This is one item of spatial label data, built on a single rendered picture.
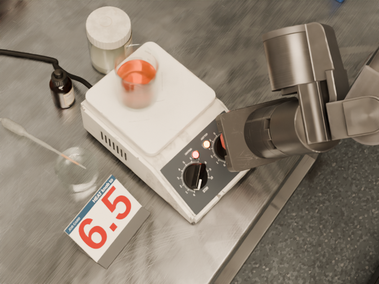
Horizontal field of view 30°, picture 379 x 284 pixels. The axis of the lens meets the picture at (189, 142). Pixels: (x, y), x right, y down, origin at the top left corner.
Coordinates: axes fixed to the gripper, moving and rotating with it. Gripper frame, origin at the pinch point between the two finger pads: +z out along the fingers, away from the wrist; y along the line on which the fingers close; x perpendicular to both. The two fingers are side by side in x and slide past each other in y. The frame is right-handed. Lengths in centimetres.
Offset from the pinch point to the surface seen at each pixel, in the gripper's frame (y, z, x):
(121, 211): 13.6, 6.3, 5.4
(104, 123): 13.2, 5.7, -5.6
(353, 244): -58, 62, 34
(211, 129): 1.4, 1.4, -1.8
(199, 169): 4.9, -0.3, 2.5
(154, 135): 9.0, 0.9, -2.7
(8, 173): 24.4, 14.7, -2.3
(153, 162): 9.7, 1.6, 0.4
